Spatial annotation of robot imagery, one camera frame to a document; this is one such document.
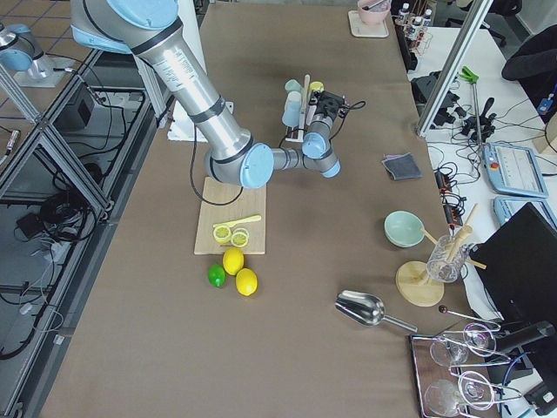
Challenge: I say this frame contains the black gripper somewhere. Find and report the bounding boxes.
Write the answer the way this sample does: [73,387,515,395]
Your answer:
[309,91,349,120]

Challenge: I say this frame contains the green cup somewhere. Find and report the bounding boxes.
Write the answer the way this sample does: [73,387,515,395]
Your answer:
[284,79,302,92]

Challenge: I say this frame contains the pink cup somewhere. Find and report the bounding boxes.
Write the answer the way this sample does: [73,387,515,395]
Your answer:
[305,102,317,126]

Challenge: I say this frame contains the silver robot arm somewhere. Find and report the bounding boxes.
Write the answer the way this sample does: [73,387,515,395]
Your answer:
[70,1,346,189]
[1,24,57,88]

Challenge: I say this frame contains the yellow cup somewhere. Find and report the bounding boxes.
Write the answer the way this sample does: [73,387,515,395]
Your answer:
[309,81,324,92]

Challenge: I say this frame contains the white cup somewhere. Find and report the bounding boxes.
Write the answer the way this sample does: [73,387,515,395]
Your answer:
[286,91,301,104]

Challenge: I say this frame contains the light blue cup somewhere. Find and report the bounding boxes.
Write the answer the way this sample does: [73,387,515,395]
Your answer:
[282,100,301,128]

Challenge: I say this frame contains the cream plastic tray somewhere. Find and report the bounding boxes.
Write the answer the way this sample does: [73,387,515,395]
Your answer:
[347,10,389,38]

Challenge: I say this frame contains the grey folded cloth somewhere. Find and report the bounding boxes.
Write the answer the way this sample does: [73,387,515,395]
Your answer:
[381,152,422,181]

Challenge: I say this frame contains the pink bowl of ice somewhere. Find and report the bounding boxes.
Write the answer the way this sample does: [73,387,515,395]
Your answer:
[357,0,391,24]

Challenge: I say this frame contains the yellow plastic knife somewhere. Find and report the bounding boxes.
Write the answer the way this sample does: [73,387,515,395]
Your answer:
[212,214,262,228]

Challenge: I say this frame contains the green bowl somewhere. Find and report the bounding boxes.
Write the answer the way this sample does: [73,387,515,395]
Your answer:
[384,211,425,248]

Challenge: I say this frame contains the bamboo cutting board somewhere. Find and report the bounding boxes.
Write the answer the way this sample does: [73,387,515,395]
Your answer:
[194,186,266,255]

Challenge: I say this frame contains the lemon slice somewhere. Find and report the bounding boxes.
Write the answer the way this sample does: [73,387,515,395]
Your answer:
[230,228,250,248]
[212,225,232,245]

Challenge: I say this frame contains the yellow lemon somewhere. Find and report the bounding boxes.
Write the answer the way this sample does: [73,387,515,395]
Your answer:
[235,268,258,296]
[223,247,245,276]

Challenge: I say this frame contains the teach pendant tablet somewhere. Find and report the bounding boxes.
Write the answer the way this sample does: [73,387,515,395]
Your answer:
[493,196,540,226]
[482,143,549,199]

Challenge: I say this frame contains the clear glass mug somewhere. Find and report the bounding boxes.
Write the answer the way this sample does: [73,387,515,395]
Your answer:
[426,235,471,283]

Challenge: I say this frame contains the green lime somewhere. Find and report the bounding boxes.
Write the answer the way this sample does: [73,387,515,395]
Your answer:
[207,264,226,288]

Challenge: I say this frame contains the person in dark clothes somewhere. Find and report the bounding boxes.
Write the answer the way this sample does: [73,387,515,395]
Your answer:
[501,24,556,123]

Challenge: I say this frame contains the steel scoop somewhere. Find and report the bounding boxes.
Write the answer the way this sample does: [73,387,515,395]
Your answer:
[335,290,418,334]

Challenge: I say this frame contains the black monitor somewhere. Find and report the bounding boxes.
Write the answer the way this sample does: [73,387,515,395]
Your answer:
[471,203,556,324]

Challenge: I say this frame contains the wine glass rack tray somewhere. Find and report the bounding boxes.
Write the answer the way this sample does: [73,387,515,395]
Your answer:
[409,322,522,417]

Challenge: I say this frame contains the white wire cup rack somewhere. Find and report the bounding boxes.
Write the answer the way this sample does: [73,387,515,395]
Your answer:
[282,74,312,143]

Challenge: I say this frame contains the green handled reach grabber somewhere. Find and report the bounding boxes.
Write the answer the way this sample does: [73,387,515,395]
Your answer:
[460,66,496,144]

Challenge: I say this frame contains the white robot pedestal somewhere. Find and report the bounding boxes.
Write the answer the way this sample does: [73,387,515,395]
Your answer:
[134,1,208,142]

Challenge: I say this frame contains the aluminium frame post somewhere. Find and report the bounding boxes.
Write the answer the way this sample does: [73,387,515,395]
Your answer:
[416,0,493,139]

